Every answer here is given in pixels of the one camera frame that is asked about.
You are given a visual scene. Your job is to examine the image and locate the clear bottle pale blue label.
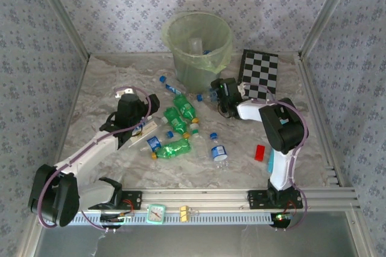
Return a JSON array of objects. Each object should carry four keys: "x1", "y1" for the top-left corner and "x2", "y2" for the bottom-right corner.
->
[{"x1": 196, "y1": 90, "x2": 220, "y2": 103}]

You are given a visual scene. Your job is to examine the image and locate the green plastic bottle yellow cap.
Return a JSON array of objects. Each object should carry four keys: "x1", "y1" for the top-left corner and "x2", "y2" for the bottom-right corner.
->
[
  {"x1": 162, "y1": 106, "x2": 192, "y2": 139},
  {"x1": 173, "y1": 94, "x2": 200, "y2": 124},
  {"x1": 151, "y1": 138, "x2": 193, "y2": 161}
]

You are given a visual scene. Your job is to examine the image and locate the clear bottle without label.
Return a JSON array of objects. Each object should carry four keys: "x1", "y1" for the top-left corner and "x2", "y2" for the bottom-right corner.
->
[{"x1": 190, "y1": 128, "x2": 210, "y2": 160}]

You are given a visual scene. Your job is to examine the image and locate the green plastic bin liner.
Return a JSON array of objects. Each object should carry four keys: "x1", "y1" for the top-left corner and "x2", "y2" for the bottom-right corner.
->
[{"x1": 161, "y1": 11, "x2": 235, "y2": 74}]

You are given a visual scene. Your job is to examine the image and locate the translucent plastic bin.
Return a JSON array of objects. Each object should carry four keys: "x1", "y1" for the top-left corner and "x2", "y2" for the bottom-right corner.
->
[{"x1": 161, "y1": 11, "x2": 235, "y2": 94}]

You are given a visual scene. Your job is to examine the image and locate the cream box gold emblem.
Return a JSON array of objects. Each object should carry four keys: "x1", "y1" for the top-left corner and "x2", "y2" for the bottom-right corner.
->
[{"x1": 128, "y1": 119, "x2": 160, "y2": 148}]

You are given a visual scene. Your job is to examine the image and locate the black and grey checkerboard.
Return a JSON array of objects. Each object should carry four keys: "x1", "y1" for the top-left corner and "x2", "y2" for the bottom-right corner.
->
[{"x1": 238, "y1": 48, "x2": 280, "y2": 103}]

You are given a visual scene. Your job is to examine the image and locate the red plastic block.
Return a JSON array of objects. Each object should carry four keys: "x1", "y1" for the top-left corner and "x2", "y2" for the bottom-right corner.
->
[{"x1": 254, "y1": 144, "x2": 267, "y2": 162}]

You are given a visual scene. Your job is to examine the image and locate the teal marker pen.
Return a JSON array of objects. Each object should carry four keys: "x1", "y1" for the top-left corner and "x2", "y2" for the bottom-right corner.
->
[{"x1": 267, "y1": 150, "x2": 276, "y2": 174}]

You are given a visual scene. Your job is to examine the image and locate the small teal clock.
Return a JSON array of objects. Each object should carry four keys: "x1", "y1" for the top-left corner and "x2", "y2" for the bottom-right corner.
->
[{"x1": 146, "y1": 203, "x2": 167, "y2": 226}]

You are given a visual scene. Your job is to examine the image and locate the yellow binder clip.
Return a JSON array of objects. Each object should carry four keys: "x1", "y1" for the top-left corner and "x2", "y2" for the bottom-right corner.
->
[{"x1": 179, "y1": 205, "x2": 200, "y2": 223}]

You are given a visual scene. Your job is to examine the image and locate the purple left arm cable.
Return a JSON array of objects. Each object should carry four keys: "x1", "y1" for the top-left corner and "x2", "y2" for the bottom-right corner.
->
[{"x1": 37, "y1": 86, "x2": 152, "y2": 233}]

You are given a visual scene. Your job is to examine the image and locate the aluminium side rail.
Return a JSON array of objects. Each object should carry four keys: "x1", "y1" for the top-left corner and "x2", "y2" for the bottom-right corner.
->
[
  {"x1": 297, "y1": 52, "x2": 346, "y2": 187},
  {"x1": 45, "y1": 54, "x2": 91, "y2": 190}
]

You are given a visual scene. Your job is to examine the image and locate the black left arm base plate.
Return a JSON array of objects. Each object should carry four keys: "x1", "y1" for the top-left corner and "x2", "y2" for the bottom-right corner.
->
[{"x1": 87, "y1": 189, "x2": 143, "y2": 211}]

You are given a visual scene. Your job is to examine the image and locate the red wires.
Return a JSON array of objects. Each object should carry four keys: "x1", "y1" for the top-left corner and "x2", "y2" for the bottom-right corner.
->
[{"x1": 122, "y1": 198, "x2": 136, "y2": 213}]

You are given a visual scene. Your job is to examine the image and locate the aluminium table rail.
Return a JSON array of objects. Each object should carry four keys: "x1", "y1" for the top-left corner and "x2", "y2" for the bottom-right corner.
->
[{"x1": 34, "y1": 188, "x2": 361, "y2": 211}]

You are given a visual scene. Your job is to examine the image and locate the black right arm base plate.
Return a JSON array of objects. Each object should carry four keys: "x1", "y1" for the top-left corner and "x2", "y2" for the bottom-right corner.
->
[{"x1": 247, "y1": 189, "x2": 304, "y2": 209}]

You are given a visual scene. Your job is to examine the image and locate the aluminium frame post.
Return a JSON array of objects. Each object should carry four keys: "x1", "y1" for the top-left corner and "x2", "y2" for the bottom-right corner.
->
[
  {"x1": 28, "y1": 0, "x2": 91, "y2": 60},
  {"x1": 297, "y1": 0, "x2": 360, "y2": 60}
]

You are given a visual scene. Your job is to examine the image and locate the grey slotted cable duct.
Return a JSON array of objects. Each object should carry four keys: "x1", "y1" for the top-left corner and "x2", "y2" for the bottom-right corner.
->
[{"x1": 43, "y1": 212, "x2": 292, "y2": 226}]

